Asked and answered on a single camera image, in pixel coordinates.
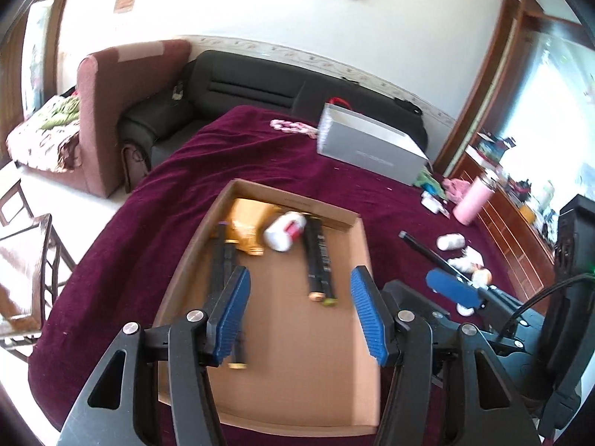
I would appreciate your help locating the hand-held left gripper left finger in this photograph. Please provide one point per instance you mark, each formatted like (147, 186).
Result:
(232, 311)

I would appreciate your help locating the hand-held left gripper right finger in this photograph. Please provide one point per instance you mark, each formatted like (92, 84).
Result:
(367, 316)

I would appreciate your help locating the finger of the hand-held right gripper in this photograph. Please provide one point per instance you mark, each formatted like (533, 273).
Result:
(418, 299)
(453, 287)

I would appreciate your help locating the grey-capped black marker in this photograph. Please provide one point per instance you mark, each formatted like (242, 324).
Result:
(427, 253)

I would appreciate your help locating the purple-capped black marker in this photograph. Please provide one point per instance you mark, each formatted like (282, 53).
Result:
(217, 260)

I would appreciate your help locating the yellow-capped black marker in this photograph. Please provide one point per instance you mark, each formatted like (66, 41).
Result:
(231, 253)

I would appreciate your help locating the olive-capped black marker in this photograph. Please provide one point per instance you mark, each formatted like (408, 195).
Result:
(327, 265)

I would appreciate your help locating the shallow cardboard box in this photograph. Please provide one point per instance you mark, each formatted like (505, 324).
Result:
(288, 348)

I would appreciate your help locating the peach-capped black marker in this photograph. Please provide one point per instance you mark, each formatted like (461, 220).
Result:
(312, 260)

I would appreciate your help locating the yellow snack packet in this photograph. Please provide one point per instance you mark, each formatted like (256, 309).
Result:
(246, 223)

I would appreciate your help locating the white bottle with red label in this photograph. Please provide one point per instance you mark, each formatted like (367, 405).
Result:
(279, 234)

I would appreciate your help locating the small white bottle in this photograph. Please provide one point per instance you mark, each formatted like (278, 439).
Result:
(460, 265)

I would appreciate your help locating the cream jar with orange band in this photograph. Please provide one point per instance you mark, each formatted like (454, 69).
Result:
(482, 277)

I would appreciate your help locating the white tube with red print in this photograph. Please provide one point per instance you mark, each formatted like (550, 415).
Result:
(473, 255)

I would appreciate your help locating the wide white pill bottle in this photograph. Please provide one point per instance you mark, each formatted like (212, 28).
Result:
(450, 241)

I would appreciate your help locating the small red wrapper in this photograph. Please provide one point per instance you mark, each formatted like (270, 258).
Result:
(444, 212)

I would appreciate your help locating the wooden sideboard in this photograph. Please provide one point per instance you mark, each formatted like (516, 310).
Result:
(511, 237)

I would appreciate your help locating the pink thermos bottle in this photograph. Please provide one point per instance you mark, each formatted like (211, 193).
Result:
(470, 202)

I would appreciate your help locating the small white box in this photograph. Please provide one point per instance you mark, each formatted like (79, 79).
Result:
(430, 202)

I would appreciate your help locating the pink cloth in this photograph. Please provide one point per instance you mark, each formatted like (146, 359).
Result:
(455, 188)

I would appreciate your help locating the green cloth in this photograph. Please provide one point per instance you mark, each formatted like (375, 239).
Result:
(426, 181)

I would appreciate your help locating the maroon table cloth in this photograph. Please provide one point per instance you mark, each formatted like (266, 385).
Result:
(139, 241)

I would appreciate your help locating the grey shoe box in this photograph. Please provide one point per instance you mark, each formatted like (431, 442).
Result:
(367, 148)

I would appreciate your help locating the pink and white fabric strip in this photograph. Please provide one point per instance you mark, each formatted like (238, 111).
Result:
(293, 126)

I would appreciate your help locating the dark wooden chair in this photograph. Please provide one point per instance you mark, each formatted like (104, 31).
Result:
(21, 269)

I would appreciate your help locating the black sofa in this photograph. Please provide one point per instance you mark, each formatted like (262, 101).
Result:
(241, 83)

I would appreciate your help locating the red armchair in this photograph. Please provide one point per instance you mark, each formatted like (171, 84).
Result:
(107, 116)

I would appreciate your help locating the floral blanket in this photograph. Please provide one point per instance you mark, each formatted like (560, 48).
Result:
(42, 139)

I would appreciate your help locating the wooden window frame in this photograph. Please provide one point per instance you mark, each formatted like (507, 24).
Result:
(492, 55)

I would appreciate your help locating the orange wall sticker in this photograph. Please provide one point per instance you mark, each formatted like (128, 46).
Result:
(125, 0)

